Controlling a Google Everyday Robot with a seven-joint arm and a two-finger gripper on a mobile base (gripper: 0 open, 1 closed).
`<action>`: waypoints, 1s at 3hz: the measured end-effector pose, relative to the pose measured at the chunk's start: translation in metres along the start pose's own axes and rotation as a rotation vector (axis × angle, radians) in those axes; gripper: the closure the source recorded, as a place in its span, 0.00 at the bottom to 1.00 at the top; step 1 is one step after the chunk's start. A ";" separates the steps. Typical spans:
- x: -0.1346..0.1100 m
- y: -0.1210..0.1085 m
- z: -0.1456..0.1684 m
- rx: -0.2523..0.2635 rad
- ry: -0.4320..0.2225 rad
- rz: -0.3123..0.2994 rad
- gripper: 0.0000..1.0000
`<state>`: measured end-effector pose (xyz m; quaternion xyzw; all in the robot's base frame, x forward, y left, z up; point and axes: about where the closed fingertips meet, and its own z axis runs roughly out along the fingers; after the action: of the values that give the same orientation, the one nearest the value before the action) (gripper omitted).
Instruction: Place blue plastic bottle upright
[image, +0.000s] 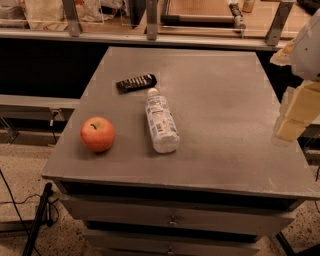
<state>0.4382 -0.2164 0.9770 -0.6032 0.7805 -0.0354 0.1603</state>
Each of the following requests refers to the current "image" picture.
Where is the clear plastic water bottle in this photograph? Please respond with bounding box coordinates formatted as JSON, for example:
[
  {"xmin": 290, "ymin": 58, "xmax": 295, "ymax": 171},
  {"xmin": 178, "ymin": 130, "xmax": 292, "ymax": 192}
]
[{"xmin": 145, "ymin": 88, "xmax": 180, "ymax": 154}]

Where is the grey drawer cabinet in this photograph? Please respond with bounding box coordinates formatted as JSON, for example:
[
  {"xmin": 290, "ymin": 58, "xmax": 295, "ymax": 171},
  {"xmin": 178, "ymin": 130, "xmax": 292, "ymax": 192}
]
[{"xmin": 43, "ymin": 47, "xmax": 319, "ymax": 256}]

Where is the upper drawer metal handle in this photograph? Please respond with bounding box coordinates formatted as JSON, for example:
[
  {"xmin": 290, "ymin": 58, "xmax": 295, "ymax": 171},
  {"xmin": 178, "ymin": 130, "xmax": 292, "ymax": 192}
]
[{"xmin": 167, "ymin": 215, "xmax": 178, "ymax": 227}]

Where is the black floor cable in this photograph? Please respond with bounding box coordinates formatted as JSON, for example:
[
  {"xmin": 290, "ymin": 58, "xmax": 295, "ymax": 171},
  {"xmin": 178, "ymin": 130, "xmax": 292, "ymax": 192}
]
[{"xmin": 0, "ymin": 168, "xmax": 43, "ymax": 256}]

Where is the red apple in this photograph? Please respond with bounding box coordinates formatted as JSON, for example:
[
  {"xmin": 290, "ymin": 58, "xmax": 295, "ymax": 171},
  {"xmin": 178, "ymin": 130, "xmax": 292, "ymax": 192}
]
[{"xmin": 80, "ymin": 117, "xmax": 115, "ymax": 153}]

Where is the black tripod leg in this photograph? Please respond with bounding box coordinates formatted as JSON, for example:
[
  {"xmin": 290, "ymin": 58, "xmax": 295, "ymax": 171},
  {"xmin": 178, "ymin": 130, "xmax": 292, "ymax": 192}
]
[{"xmin": 22, "ymin": 182, "xmax": 53, "ymax": 256}]

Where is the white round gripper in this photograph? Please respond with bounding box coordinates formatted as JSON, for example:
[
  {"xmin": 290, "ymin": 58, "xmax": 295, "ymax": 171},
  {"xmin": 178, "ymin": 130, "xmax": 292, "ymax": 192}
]
[{"xmin": 270, "ymin": 9, "xmax": 320, "ymax": 142}]

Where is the low grey bench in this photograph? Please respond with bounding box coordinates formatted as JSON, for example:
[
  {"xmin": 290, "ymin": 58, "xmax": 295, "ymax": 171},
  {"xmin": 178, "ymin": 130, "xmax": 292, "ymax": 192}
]
[{"xmin": 0, "ymin": 95, "xmax": 80, "ymax": 121}]

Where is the grey metal railing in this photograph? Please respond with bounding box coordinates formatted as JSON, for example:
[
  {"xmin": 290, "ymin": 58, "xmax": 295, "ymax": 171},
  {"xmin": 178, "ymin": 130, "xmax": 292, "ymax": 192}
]
[{"xmin": 0, "ymin": 0, "xmax": 308, "ymax": 49}]

